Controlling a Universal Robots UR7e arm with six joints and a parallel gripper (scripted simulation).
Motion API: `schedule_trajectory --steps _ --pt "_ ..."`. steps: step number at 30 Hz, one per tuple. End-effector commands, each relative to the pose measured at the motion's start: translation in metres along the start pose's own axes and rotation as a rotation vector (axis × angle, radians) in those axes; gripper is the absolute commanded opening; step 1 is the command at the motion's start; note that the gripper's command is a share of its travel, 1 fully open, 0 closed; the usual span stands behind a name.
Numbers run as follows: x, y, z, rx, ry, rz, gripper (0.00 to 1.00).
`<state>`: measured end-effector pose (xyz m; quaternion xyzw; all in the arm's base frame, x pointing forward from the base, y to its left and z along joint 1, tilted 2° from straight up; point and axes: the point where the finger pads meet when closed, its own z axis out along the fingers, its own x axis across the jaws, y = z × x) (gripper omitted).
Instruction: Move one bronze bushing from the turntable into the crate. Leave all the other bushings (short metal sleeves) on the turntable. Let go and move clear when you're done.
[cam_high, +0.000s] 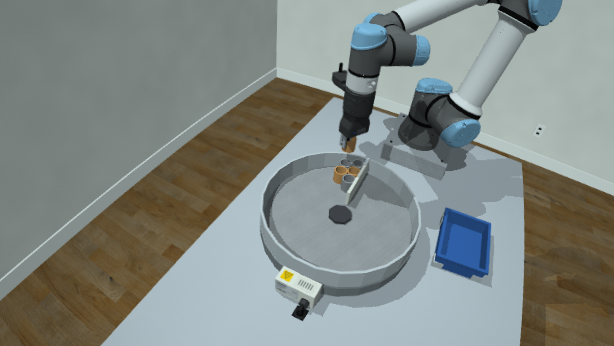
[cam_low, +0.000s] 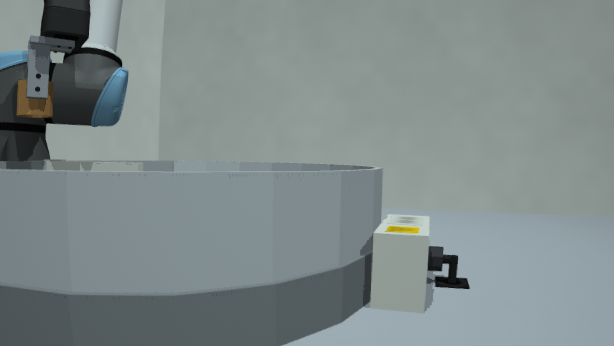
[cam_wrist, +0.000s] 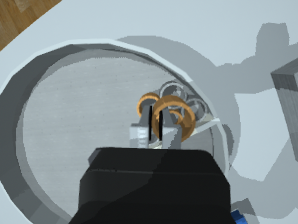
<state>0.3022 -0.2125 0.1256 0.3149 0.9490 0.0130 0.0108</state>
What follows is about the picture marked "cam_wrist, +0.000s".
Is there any grey metal bushing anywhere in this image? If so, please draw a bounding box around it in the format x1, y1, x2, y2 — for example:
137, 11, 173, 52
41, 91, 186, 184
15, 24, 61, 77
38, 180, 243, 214
149, 134, 159, 146
159, 81, 187, 109
179, 94, 207, 123

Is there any bronze bushing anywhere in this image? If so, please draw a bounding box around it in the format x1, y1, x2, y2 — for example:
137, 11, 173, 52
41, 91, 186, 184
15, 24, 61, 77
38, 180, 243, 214
152, 95, 196, 142
169, 109, 183, 124
137, 92, 160, 119

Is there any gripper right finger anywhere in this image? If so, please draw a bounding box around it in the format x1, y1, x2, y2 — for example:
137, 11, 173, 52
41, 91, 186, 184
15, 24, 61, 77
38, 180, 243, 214
159, 107, 182, 149

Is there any blue crate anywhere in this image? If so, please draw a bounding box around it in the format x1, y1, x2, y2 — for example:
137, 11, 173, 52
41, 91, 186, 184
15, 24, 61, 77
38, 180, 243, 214
231, 203, 247, 224

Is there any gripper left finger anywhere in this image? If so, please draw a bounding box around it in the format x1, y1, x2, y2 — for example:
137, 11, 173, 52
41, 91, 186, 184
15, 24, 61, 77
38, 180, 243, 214
130, 105, 152, 148

